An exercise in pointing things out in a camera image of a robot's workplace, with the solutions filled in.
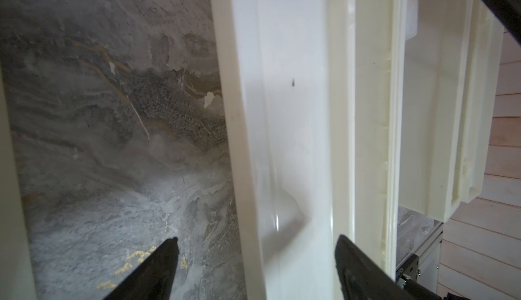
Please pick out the cream dispenser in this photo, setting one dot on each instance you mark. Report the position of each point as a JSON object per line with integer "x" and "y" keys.
{"x": 312, "y": 91}
{"x": 17, "y": 280}

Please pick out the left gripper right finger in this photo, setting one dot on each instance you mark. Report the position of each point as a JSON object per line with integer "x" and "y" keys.
{"x": 361, "y": 278}

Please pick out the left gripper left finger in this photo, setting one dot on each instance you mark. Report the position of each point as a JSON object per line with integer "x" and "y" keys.
{"x": 153, "y": 278}

